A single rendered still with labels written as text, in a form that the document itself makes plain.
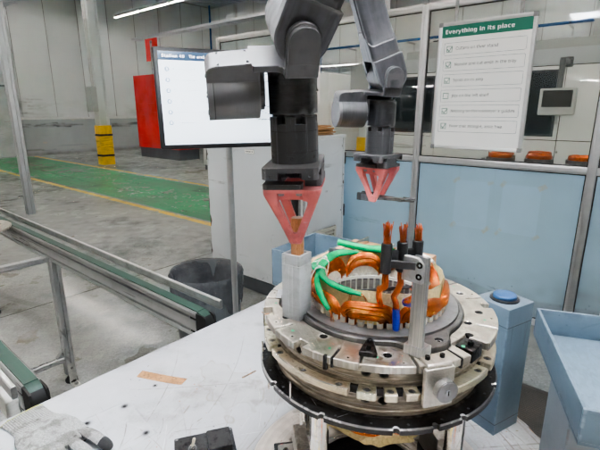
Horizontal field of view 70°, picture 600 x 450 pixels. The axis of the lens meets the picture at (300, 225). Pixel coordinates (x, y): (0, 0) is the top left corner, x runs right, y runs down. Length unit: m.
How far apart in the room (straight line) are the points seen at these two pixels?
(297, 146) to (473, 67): 2.43
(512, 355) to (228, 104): 0.66
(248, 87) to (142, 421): 0.69
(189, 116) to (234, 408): 0.99
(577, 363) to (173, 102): 1.32
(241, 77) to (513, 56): 2.42
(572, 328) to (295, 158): 0.51
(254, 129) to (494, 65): 1.65
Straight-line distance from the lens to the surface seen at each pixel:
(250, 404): 0.96
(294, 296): 0.57
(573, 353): 0.76
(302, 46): 0.45
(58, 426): 0.98
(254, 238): 3.25
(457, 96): 2.90
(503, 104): 2.82
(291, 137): 0.50
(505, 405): 0.94
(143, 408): 1.00
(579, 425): 0.58
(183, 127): 1.56
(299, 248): 0.55
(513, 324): 0.85
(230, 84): 0.49
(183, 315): 1.45
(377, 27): 0.87
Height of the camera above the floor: 1.36
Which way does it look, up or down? 15 degrees down
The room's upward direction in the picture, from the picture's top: straight up
